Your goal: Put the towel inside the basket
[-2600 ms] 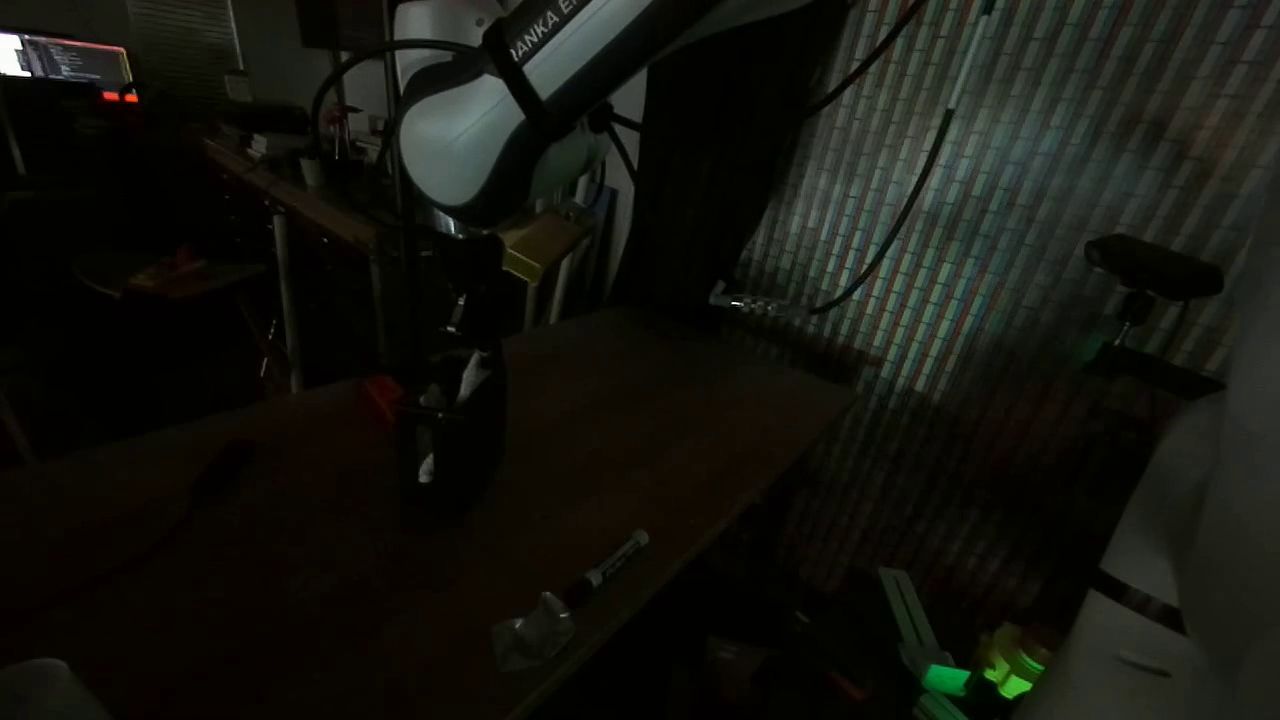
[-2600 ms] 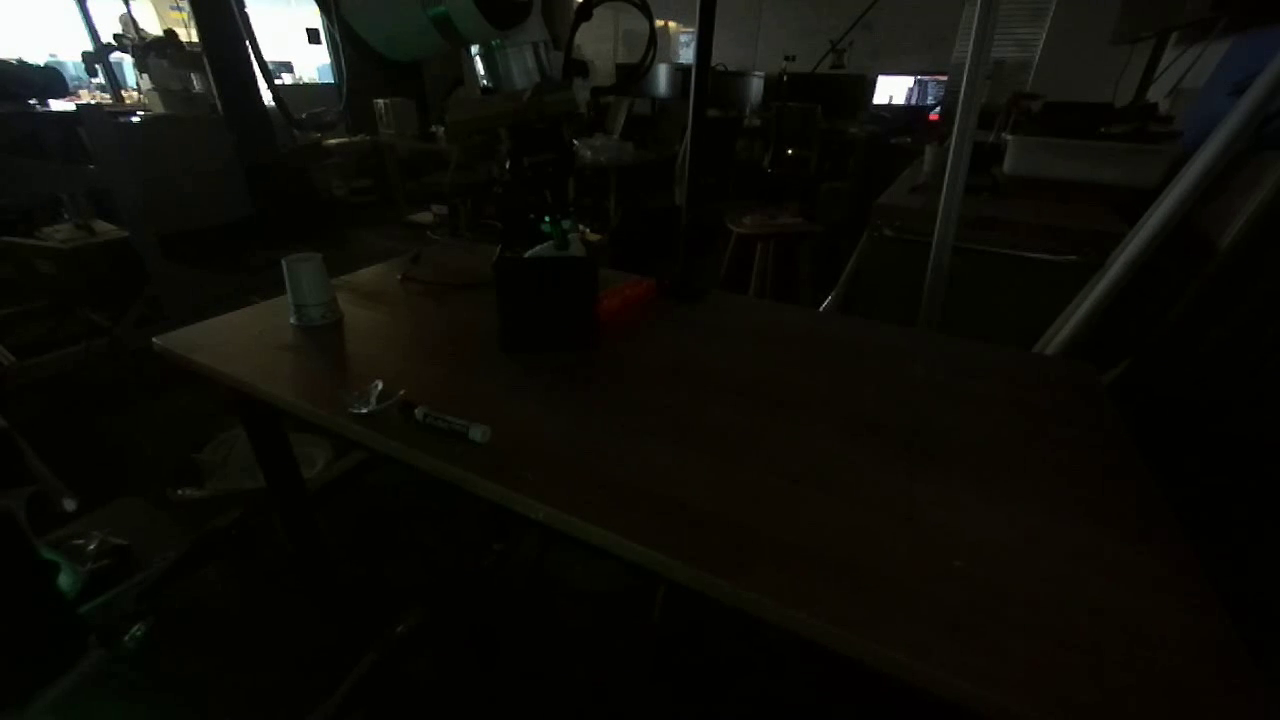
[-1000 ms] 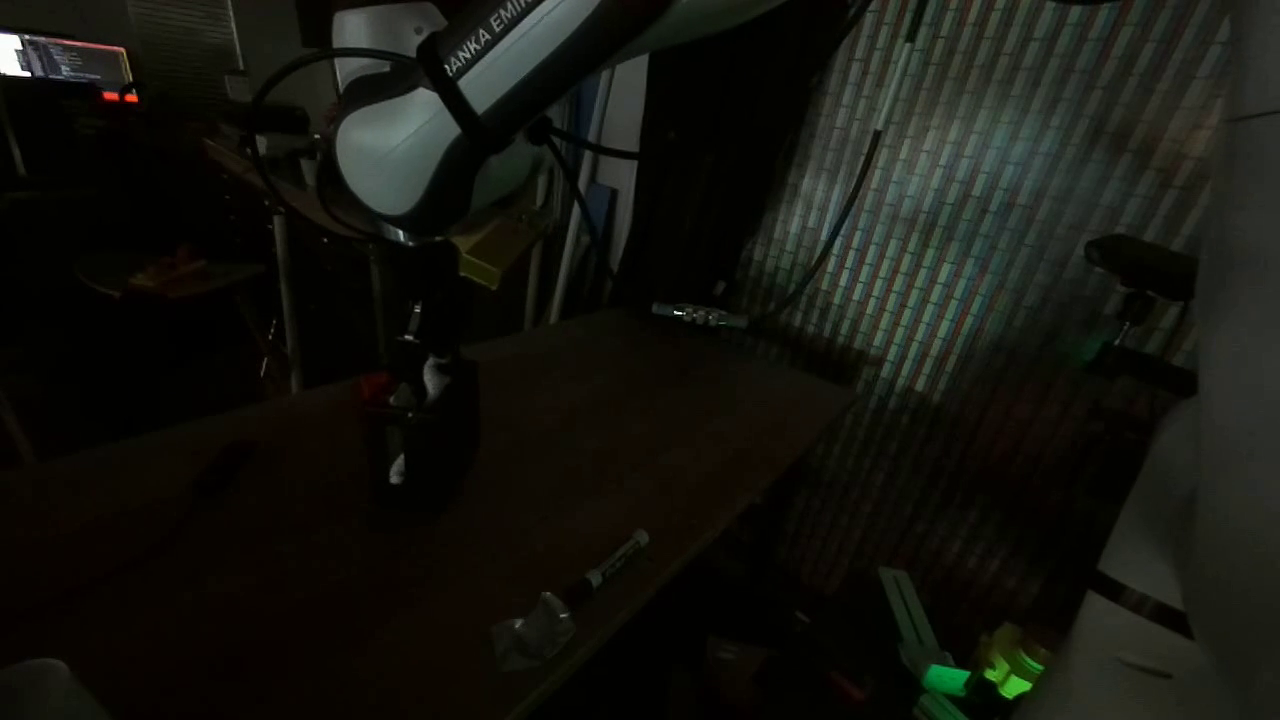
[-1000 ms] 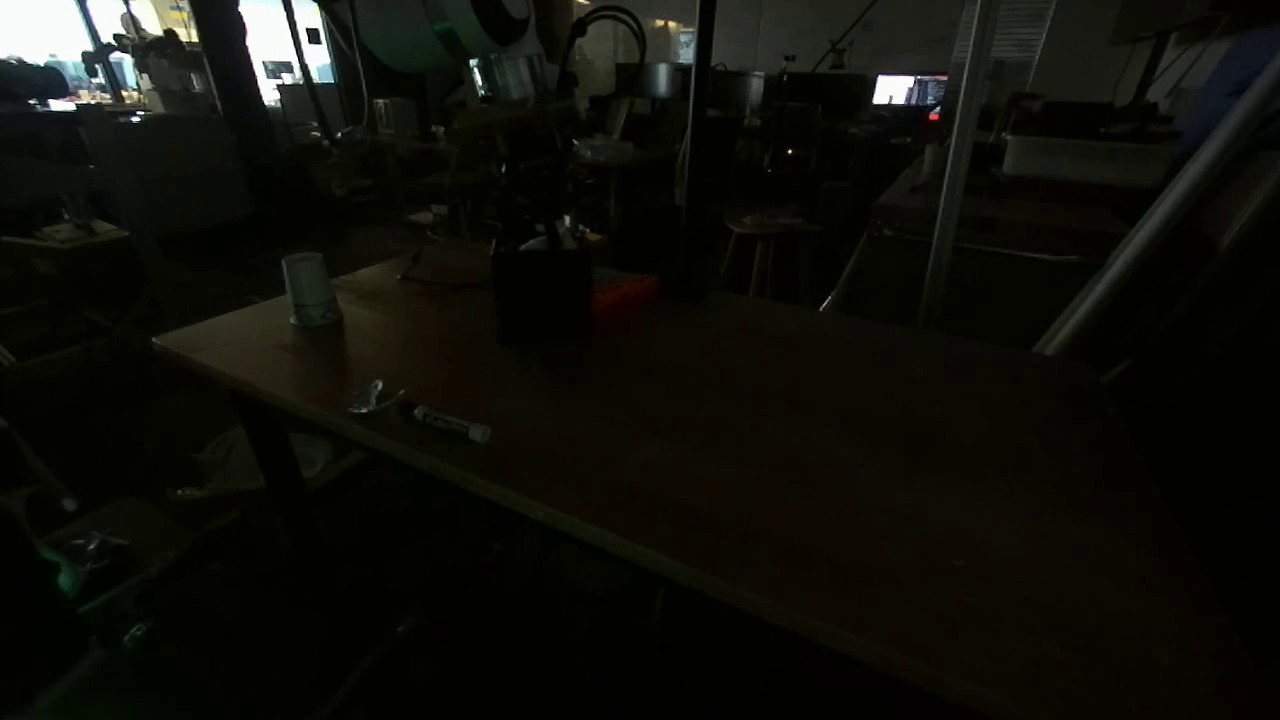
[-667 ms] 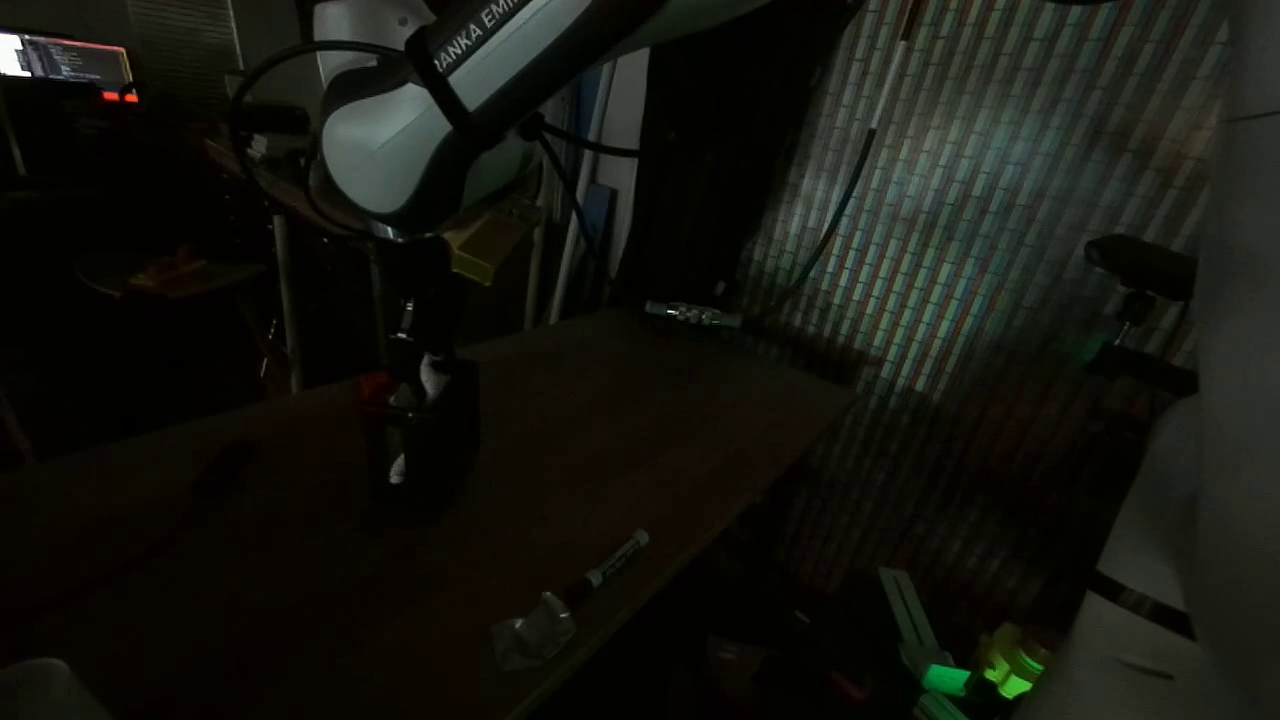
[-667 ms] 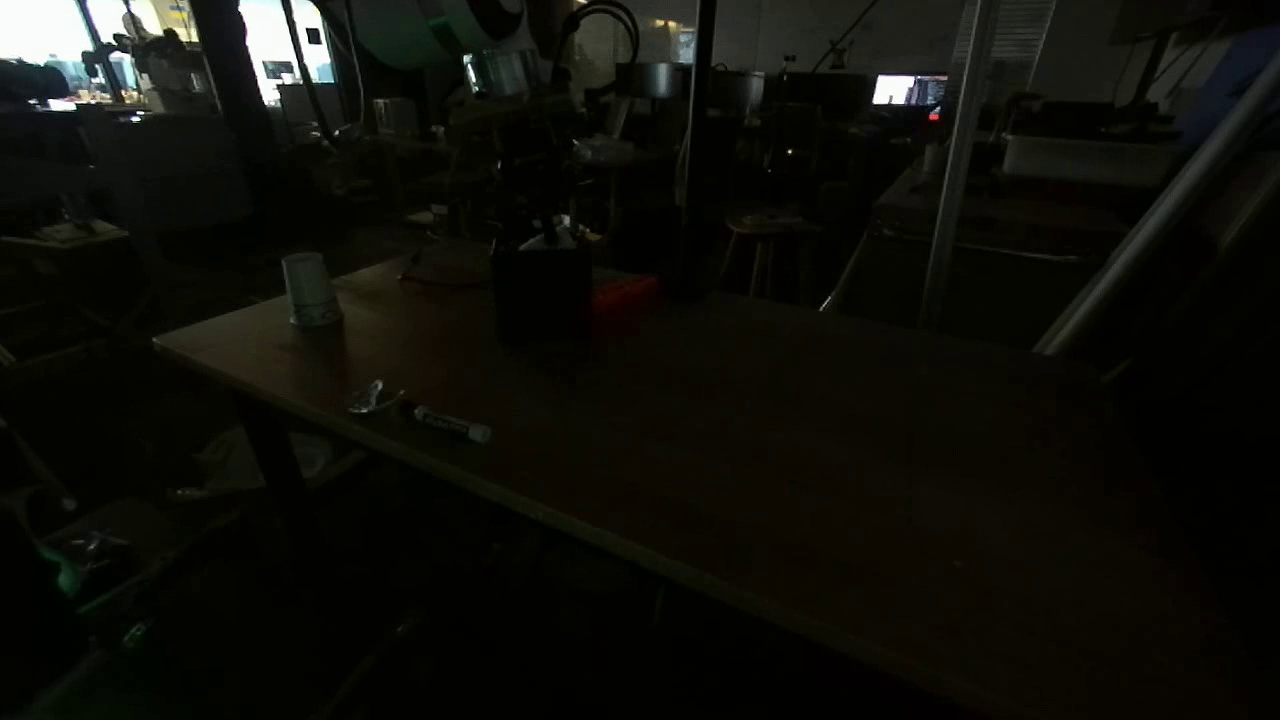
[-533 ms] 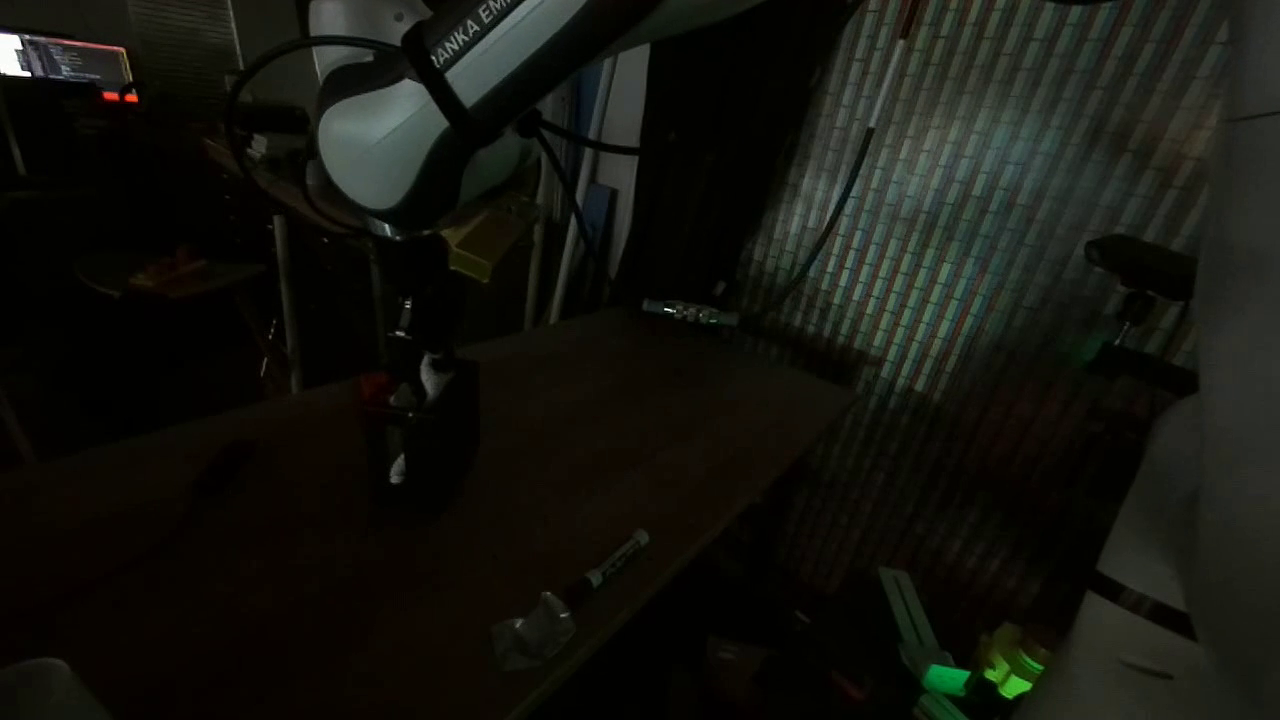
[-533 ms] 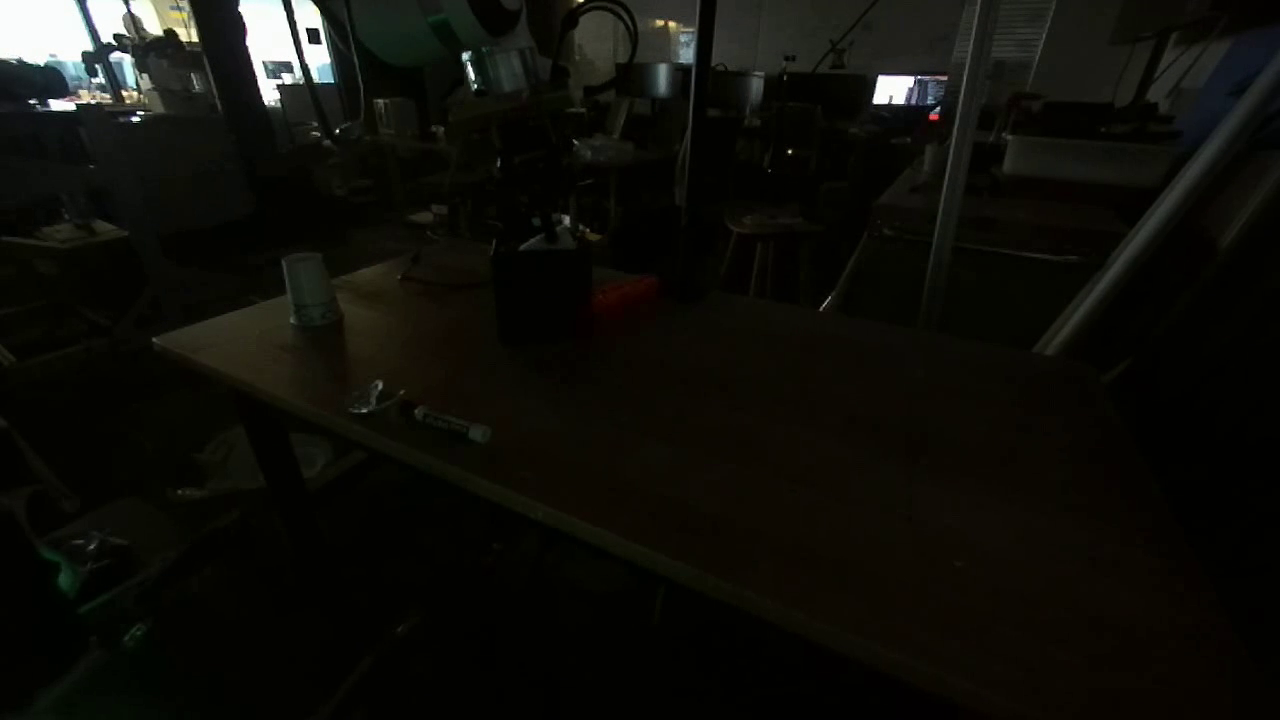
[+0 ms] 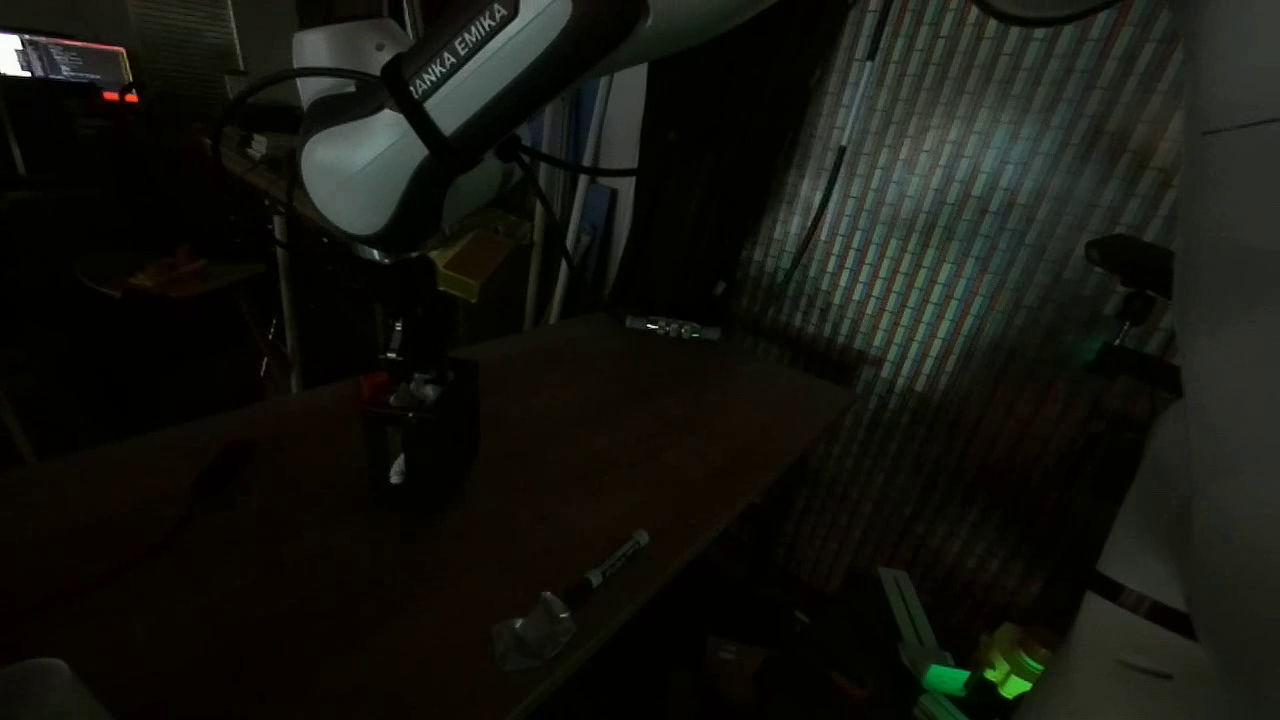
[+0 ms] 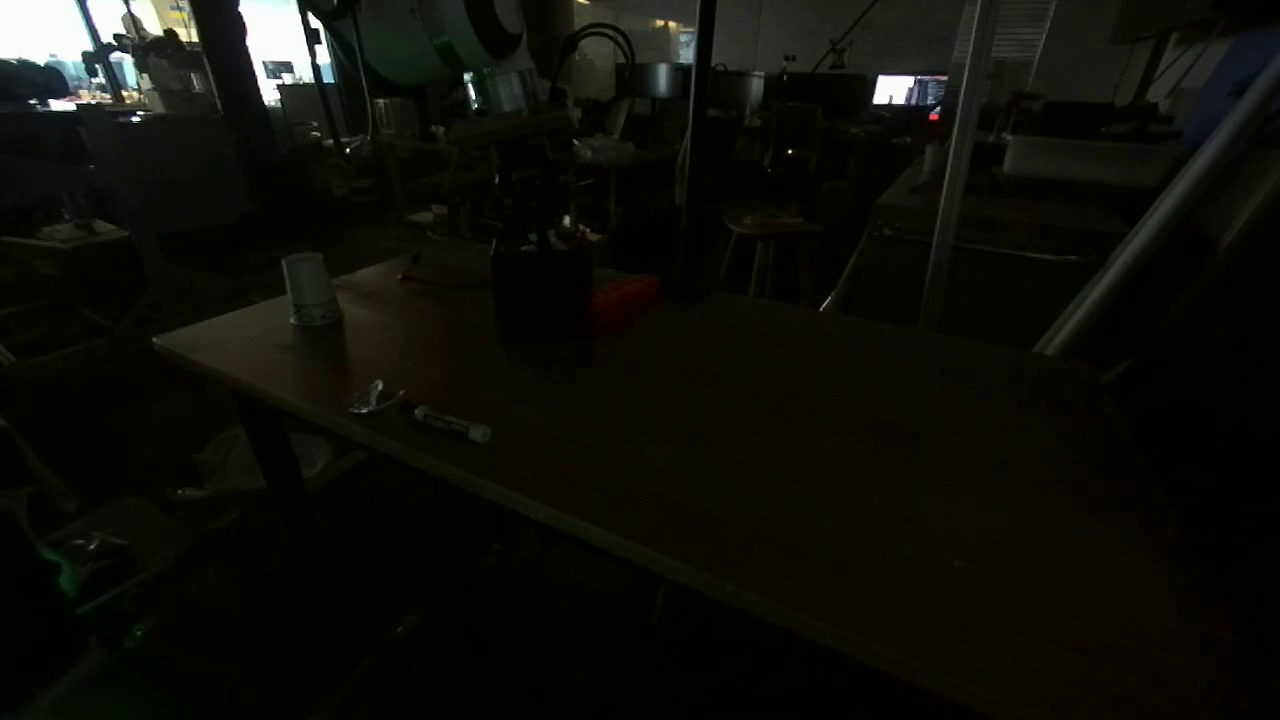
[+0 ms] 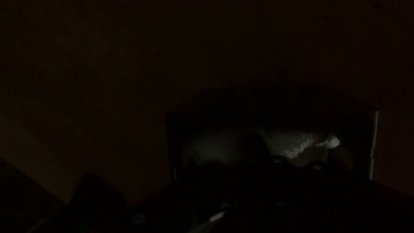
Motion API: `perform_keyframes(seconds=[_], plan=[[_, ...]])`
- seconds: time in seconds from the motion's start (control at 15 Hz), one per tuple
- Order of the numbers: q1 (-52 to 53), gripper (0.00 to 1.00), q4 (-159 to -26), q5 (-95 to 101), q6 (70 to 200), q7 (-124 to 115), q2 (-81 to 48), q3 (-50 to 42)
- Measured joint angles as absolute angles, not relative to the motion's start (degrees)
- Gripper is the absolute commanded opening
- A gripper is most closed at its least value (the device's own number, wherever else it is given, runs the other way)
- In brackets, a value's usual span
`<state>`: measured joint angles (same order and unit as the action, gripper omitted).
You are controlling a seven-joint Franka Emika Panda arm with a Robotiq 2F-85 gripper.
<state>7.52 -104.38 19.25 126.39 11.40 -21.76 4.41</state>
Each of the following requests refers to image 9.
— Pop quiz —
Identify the white cup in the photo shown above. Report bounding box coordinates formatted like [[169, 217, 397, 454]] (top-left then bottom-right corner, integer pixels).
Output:
[[0, 652, 115, 720]]

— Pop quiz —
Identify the crumpled clear plastic wrapper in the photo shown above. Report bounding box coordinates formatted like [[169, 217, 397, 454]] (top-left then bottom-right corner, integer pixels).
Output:
[[483, 594, 580, 671]]

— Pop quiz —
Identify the dark cup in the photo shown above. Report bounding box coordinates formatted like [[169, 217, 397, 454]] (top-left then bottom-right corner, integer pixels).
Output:
[[364, 357, 483, 516]]

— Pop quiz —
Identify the green plastic tool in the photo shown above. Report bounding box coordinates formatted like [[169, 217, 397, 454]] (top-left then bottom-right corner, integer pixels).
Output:
[[916, 625, 1058, 711]]

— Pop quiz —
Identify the lit computer monitor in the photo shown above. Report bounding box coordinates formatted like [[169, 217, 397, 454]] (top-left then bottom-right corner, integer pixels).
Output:
[[0, 28, 139, 97]]

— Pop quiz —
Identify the yellowish wrist camera mount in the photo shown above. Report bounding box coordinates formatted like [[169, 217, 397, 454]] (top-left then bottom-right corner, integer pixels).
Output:
[[425, 217, 537, 304]]

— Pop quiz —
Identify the wooden background desk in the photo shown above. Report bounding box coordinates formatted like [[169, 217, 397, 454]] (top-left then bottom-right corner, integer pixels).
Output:
[[198, 131, 386, 398]]

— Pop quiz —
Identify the silver tipped black pen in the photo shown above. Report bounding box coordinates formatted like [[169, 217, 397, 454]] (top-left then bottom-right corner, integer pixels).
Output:
[[555, 524, 656, 612]]

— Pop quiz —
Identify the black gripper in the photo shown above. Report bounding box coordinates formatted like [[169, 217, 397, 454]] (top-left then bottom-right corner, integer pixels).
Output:
[[374, 251, 465, 422]]

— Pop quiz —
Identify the black camera on stand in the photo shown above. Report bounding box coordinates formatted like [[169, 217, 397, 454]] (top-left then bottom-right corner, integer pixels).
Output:
[[1079, 231, 1183, 323]]

